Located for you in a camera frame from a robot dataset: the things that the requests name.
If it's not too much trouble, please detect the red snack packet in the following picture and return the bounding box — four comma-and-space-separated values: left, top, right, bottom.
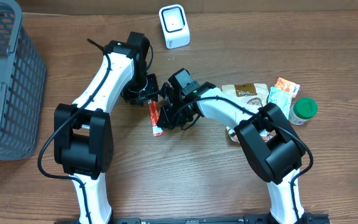
147, 100, 163, 137

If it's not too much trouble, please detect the white snack bag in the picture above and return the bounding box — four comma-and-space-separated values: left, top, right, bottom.
221, 83, 275, 143

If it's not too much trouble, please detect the teal snack pouch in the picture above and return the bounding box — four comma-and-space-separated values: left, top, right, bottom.
268, 86, 292, 119

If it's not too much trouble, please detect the small orange box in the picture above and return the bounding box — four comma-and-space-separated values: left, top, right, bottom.
274, 77, 301, 99

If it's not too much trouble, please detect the green lidded jar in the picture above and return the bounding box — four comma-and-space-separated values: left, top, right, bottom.
288, 97, 318, 125

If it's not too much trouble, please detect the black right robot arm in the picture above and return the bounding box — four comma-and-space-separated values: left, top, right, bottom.
157, 68, 307, 223

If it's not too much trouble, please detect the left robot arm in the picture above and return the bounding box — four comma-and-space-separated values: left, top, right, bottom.
52, 32, 158, 223

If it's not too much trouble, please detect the white barcode scanner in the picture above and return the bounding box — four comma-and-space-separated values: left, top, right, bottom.
158, 4, 190, 49

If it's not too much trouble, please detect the grey plastic mesh basket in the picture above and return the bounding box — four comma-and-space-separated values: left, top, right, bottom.
0, 0, 47, 160

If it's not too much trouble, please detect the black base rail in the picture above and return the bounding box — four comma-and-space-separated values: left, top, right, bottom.
55, 213, 331, 224

